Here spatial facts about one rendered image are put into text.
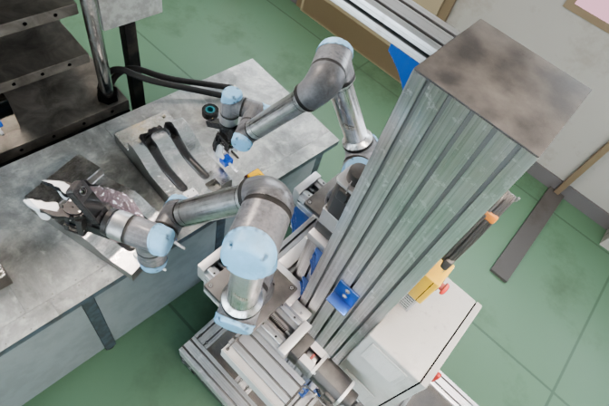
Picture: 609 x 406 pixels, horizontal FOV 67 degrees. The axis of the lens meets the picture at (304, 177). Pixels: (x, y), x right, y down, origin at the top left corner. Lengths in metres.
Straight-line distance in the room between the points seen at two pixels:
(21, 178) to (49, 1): 0.71
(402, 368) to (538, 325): 1.96
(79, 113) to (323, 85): 1.34
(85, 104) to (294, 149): 1.00
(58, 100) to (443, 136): 1.95
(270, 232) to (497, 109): 0.49
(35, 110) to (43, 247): 0.72
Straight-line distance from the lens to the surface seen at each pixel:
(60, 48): 2.33
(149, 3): 2.38
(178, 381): 2.57
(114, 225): 1.22
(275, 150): 2.22
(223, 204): 1.15
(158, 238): 1.18
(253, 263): 0.97
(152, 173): 2.01
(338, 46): 1.48
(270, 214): 0.98
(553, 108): 0.91
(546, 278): 3.50
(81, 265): 1.94
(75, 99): 2.46
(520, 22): 3.50
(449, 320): 1.53
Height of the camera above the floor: 2.51
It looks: 53 degrees down
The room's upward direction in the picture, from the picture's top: 18 degrees clockwise
